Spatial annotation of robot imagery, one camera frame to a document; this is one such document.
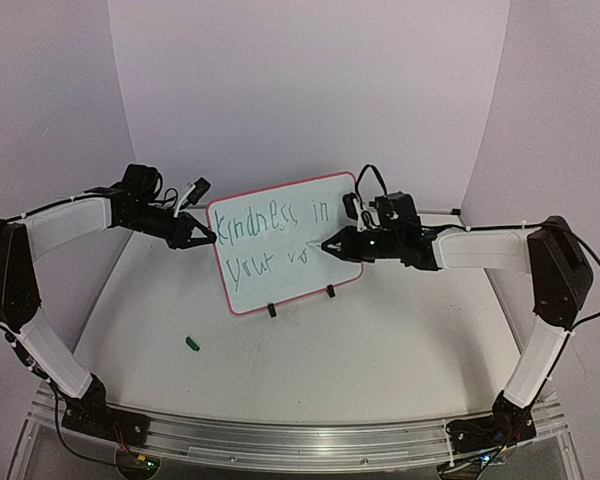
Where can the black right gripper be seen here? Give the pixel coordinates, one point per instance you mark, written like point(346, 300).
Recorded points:
point(355, 245)

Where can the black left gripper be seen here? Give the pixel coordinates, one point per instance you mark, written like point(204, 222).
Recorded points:
point(181, 235)

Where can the pink-framed whiteboard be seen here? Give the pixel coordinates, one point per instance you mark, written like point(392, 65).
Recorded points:
point(261, 249)

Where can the green marker cap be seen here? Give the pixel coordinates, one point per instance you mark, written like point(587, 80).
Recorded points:
point(192, 344)

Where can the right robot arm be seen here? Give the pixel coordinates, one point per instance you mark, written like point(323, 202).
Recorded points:
point(548, 253)

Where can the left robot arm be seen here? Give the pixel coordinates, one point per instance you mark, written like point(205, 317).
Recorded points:
point(133, 204)

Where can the left whiteboard stand foot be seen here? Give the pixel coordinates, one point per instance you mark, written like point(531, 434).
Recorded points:
point(271, 310)

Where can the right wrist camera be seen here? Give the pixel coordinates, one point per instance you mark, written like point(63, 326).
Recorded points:
point(355, 210)

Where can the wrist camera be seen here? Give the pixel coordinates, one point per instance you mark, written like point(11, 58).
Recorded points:
point(355, 210)
point(193, 193)

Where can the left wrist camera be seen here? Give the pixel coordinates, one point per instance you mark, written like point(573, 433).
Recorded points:
point(193, 193)

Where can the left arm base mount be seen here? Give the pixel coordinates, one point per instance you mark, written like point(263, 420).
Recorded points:
point(91, 415)

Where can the aluminium front rail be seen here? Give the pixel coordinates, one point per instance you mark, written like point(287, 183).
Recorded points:
point(160, 445)

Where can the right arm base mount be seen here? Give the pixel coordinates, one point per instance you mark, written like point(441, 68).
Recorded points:
point(506, 425)

